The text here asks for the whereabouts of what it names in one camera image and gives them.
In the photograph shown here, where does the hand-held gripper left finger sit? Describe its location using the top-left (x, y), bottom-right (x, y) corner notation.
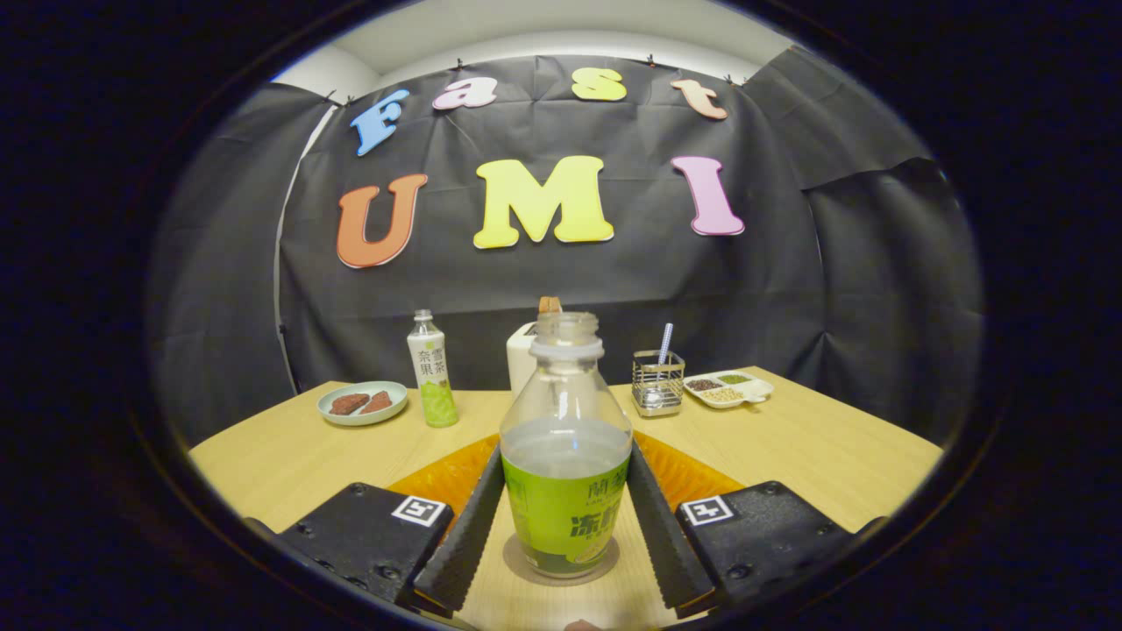
top-left (245, 434), bottom-right (508, 614)

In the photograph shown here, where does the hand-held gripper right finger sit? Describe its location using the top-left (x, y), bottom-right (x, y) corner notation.
top-left (624, 432), bottom-right (886, 612)

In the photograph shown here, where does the round brown coaster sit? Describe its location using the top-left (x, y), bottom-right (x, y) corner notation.
top-left (502, 535), bottom-right (621, 586)

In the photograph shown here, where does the green label juice bottle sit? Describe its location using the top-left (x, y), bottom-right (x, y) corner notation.
top-left (499, 312), bottom-right (634, 579)

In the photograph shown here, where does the slim green tea bottle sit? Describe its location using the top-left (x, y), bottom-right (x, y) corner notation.
top-left (407, 309), bottom-right (459, 429)

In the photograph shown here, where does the pale green plate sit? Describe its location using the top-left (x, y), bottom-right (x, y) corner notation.
top-left (316, 380), bottom-right (409, 427)

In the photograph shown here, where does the white divided snack tray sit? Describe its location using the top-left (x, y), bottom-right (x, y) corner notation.
top-left (683, 370), bottom-right (775, 410)

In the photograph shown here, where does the wooden table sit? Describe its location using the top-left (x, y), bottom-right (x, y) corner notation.
top-left (188, 366), bottom-right (945, 631)

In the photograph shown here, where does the white toaster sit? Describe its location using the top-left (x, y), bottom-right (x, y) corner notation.
top-left (506, 321), bottom-right (549, 400)

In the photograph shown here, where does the wire mesh utensil holder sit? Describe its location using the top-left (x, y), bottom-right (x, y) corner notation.
top-left (631, 350), bottom-right (686, 417)

